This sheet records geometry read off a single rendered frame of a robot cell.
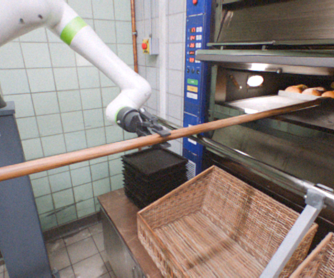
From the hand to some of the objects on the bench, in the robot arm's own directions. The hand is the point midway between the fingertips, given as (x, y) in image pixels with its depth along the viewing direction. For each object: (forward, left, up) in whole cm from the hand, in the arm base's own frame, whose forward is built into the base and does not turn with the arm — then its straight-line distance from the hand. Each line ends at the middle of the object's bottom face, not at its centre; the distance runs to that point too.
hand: (161, 137), depth 73 cm
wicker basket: (+2, +25, -61) cm, 66 cm away
